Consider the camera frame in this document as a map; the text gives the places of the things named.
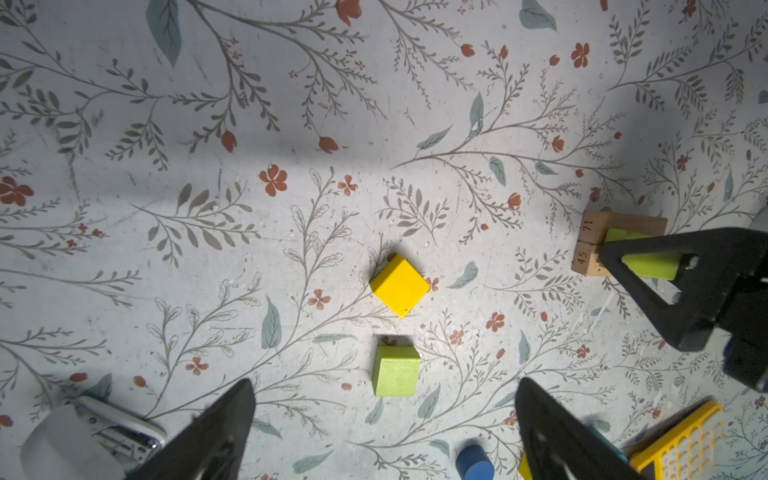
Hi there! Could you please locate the dark blue round block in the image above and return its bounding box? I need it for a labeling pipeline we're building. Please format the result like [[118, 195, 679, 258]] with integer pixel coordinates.
[[455, 444, 495, 480]]

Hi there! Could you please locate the green cube block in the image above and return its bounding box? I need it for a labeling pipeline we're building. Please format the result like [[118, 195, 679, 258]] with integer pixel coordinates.
[[372, 345, 421, 398]]

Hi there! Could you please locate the long green block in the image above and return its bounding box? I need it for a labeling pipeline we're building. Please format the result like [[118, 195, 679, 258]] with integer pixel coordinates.
[[605, 228, 681, 281]]

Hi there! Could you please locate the white stapler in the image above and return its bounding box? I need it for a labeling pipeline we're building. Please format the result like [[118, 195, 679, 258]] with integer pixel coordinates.
[[20, 396, 167, 479]]

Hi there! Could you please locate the teal round block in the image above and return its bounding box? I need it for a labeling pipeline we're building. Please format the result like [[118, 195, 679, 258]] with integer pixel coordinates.
[[587, 425, 628, 463]]

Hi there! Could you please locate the long yellow block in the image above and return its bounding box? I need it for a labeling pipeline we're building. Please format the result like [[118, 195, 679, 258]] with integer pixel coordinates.
[[518, 454, 533, 480]]

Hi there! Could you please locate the yellow cube block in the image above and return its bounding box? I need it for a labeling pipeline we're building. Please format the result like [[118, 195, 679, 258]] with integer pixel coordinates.
[[370, 254, 431, 319]]

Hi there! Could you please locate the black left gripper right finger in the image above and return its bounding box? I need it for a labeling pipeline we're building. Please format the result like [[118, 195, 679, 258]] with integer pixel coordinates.
[[515, 377, 640, 480]]

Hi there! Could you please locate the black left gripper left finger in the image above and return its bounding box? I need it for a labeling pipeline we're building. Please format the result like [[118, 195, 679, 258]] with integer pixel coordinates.
[[128, 379, 256, 480]]

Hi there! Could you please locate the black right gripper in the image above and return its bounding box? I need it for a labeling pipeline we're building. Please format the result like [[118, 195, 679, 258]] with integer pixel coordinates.
[[599, 227, 767, 393]]

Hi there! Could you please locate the yellow calculator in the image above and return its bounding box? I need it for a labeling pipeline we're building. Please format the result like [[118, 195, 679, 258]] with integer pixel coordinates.
[[629, 401, 725, 480]]

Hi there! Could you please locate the natural wood block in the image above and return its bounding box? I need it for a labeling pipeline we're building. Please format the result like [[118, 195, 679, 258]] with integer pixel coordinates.
[[571, 241, 611, 277], [578, 211, 668, 245]]

